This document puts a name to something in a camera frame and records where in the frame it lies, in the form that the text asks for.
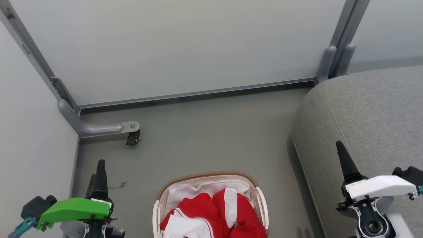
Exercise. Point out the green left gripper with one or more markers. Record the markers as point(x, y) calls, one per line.
point(72, 210)

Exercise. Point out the grey fabric sofa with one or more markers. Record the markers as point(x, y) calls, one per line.
point(370, 115)

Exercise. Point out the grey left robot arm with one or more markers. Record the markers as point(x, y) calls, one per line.
point(76, 229)

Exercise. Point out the white laundry basket brown rim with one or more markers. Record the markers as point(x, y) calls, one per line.
point(261, 201)

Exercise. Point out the red and white shirt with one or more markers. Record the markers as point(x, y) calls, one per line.
point(238, 215)

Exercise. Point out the white basket liner cloth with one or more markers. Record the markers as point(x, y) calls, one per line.
point(191, 191)

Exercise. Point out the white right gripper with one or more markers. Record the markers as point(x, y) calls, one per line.
point(380, 186)

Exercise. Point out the grey partition post foot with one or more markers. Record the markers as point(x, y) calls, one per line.
point(345, 59)
point(325, 64)

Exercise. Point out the grey partition corner post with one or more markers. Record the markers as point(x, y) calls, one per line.
point(36, 56)

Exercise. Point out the black caster wheel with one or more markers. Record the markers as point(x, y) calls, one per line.
point(133, 138)

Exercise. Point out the grey partition foot bar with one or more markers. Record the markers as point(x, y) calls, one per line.
point(96, 127)

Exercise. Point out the grey partition bottom rail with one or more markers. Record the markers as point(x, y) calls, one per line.
point(198, 93)

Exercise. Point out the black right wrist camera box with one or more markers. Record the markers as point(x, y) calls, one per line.
point(411, 173)

